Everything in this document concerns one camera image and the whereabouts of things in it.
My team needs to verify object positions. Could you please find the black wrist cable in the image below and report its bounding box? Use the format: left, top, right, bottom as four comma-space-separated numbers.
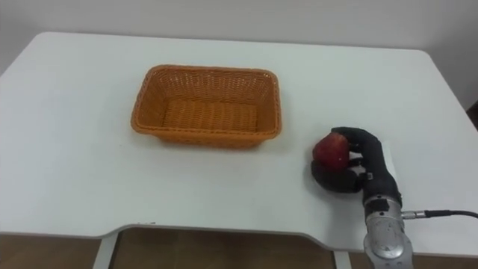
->
401, 209, 478, 220

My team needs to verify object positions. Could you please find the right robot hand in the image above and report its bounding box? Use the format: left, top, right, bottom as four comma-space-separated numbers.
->
310, 126, 403, 208

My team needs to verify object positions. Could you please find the red apple soft toy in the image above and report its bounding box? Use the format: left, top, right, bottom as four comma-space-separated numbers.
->
312, 132, 351, 172

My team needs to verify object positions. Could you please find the orange woven basket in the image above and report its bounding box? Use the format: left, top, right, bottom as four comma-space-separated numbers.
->
130, 64, 283, 149

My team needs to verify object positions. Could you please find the white desk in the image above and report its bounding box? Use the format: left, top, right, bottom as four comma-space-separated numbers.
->
0, 31, 478, 269

